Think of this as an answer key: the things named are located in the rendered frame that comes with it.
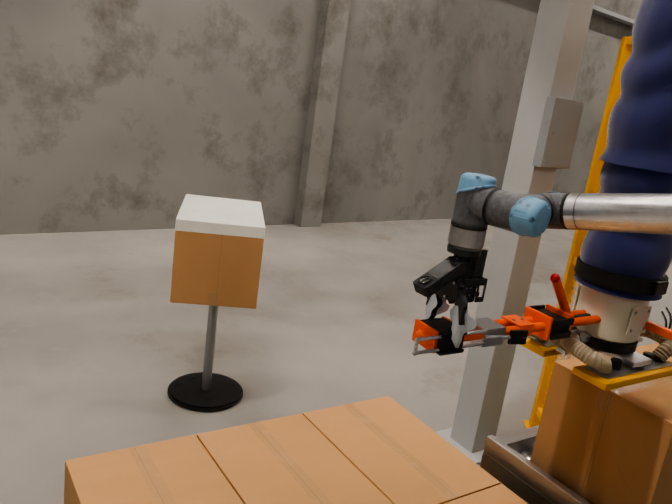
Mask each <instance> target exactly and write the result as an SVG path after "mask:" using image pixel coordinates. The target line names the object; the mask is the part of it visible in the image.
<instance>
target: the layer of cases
mask: <svg viewBox="0 0 672 504"><path fill-rule="evenodd" d="M64 504H528V503H527V502H525V501H524V500H523V499H521V498H520V497H519V496H518V495H516V494H515V493H514V492H512V491H511V490H510V489H508V488H507V487H506V486H505V485H503V484H500V482H499V481H498V480H497V479H496V478H494V477H493V476H492V475H490V474H489V473H488V472H486V471H485V470H484V469H483V468H481V467H480V466H479V465H477V464H476V463H475V462H473V461H472V460H471V459H470V458H468V457H467V456H466V455H464V454H463V453H462V452H461V451H459V450H458V449H457V448H455V447H454V446H453V445H451V444H450V443H449V442H448V441H446V440H445V439H444V438H442V437H441V436H440V435H438V434H437V433H436V432H435V431H433V430H432V429H431V428H429V427H428V426H427V425H426V424H424V423H423V422H422V421H420V420H419V419H418V418H416V417H415V416H414V415H413V414H411V413H410V412H409V411H407V410H406V409H405V408H403V407H402V406H401V405H400V404H398V403H397V402H396V401H394V400H393V399H392V398H391V397H389V396H385V397H380V398H375V399H370V400H365V401H360V402H355V403H350V404H345V405H340V406H335V407H330V408H325V409H320V410H315V411H310V412H305V413H303V415H302V414H301V413H300V414H295V415H290V416H285V417H280V418H275V419H270V420H265V421H260V422H255V423H250V424H245V425H240V426H235V427H230V428H225V429H220V430H215V431H210V432H205V433H200V434H197V437H196V435H190V436H185V437H180V438H175V439H170V440H165V441H160V442H155V443H150V444H145V445H140V446H135V447H130V448H125V449H120V450H115V451H110V452H105V453H100V454H96V455H91V456H86V457H81V458H76V459H71V460H66V461H65V479H64Z"/></svg>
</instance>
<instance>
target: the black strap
mask: <svg viewBox="0 0 672 504"><path fill-rule="evenodd" d="M574 271H575V273H576V274H577V275H578V276H580V277H581V278H583V279H585V280H587V281H589V282H592V283H594V284H597V285H600V286H603V287H606V288H610V289H613V290H618V291H622V292H627V293H632V294H640V295H654V296H655V295H665V294H666V291H667V288H668V285H669V282H668V280H669V277H668V276H667V274H665V275H664V277H662V278H661V279H644V278H637V277H631V276H625V275H621V274H617V273H613V272H609V271H605V270H602V269H599V268H596V267H594V266H591V265H589V264H586V263H584V262H583V261H582V260H581V259H580V256H578V257H577V260H576V264H575V268H574Z"/></svg>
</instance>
